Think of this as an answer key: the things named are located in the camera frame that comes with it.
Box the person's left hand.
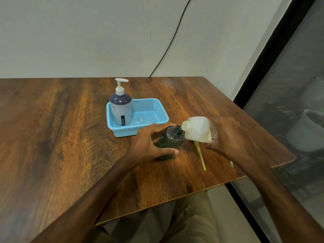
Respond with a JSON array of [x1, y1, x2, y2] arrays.
[[125, 123, 180, 167]]

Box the person's right hand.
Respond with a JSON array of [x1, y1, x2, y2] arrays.
[[202, 115, 256, 170]]

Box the small dark green bottle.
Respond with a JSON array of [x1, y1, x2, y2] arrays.
[[155, 125, 186, 161]]

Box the dark green pump head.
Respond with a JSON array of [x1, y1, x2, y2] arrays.
[[193, 140, 207, 172]]

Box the blue plastic basket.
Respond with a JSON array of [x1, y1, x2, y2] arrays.
[[106, 98, 169, 138]]

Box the large translucent bottle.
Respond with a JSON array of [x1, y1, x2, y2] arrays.
[[181, 116, 219, 143]]

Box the small purple and white bottle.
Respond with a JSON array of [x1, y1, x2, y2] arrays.
[[109, 78, 133, 126]]

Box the person's right forearm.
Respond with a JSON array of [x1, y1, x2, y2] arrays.
[[240, 149, 324, 243]]

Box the person's left forearm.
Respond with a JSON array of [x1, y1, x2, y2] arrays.
[[30, 159, 137, 243]]

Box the person's beige trousers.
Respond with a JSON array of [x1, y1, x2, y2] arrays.
[[83, 191, 221, 243]]

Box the white plant pot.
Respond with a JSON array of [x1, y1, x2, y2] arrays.
[[287, 108, 324, 153], [301, 76, 324, 109]]

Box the black cable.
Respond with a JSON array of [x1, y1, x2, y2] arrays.
[[149, 0, 193, 78]]

